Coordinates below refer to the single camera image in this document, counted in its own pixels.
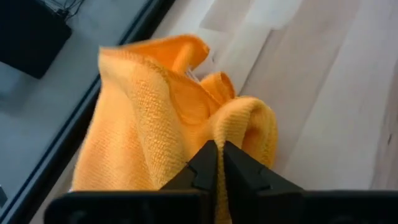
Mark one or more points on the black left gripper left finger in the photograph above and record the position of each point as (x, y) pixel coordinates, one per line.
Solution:
(140, 208)

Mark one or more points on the orange microfiber towel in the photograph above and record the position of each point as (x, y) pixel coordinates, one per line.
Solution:
(140, 124)

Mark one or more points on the black metal table frame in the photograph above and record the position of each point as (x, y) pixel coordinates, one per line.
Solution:
(136, 31)

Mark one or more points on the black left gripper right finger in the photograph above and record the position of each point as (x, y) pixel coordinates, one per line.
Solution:
(280, 208)

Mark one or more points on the black box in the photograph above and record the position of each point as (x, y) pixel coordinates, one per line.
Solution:
(28, 37)

